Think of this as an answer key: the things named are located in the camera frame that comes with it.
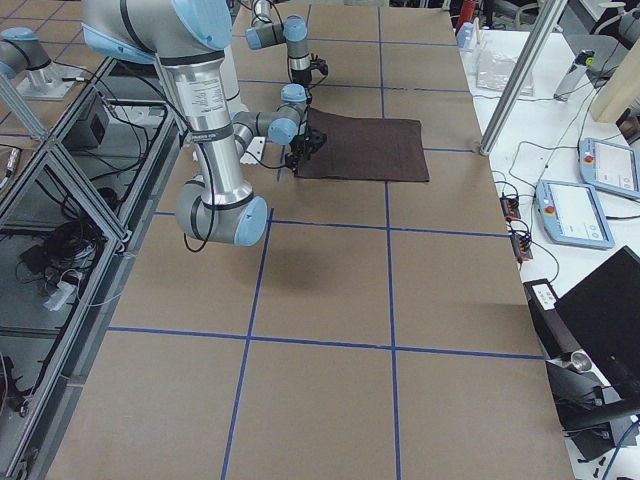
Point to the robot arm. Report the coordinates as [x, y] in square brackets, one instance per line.
[189, 40]
[269, 29]

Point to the aluminium side frame rail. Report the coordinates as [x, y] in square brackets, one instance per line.
[72, 221]

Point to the far teach pendant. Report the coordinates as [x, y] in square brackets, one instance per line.
[610, 168]

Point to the black monitor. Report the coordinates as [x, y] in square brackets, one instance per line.
[602, 314]

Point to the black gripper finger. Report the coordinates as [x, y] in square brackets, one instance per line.
[292, 161]

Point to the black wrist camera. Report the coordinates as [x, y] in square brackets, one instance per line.
[319, 64]

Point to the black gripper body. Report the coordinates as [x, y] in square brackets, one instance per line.
[301, 144]
[301, 76]

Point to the teach pendant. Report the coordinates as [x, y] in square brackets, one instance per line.
[572, 215]
[610, 168]

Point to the near teach pendant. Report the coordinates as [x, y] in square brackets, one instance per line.
[572, 215]

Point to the red cylinder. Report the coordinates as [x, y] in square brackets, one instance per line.
[466, 13]

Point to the clear plastic bag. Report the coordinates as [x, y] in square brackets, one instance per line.
[493, 70]

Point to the aluminium frame post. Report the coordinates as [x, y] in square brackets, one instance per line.
[535, 42]

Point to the white pedestal column base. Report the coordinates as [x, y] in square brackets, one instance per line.
[240, 100]

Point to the brown t-shirt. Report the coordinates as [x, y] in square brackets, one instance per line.
[371, 149]

